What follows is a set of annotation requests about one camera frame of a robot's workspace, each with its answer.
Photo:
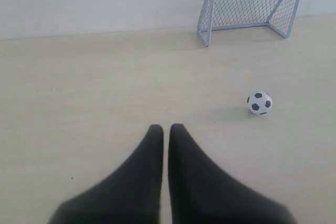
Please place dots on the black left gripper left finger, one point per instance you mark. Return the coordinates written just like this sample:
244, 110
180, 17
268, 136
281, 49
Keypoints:
131, 194

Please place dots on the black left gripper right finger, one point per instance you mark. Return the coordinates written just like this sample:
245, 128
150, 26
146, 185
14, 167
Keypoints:
201, 192

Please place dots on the black and white soccer ball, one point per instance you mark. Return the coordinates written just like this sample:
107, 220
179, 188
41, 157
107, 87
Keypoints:
259, 103

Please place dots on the small light blue goal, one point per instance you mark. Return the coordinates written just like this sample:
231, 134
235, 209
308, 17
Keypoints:
215, 15

